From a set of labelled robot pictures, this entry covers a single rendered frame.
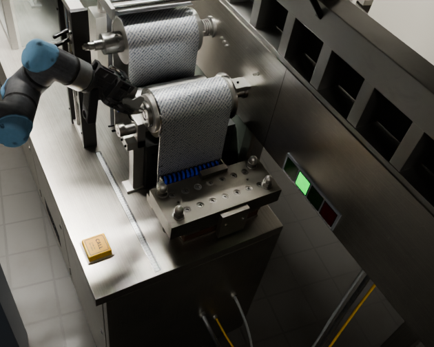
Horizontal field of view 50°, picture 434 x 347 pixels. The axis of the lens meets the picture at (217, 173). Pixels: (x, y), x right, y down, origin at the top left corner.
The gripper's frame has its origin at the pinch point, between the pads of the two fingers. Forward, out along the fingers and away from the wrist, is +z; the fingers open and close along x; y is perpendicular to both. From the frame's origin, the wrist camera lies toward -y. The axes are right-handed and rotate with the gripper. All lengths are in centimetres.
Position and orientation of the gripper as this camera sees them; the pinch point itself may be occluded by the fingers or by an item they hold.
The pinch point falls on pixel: (136, 109)
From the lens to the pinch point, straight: 135.1
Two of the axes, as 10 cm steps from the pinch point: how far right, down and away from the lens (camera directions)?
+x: -4.8, -6.9, 5.4
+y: 6.6, -6.9, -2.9
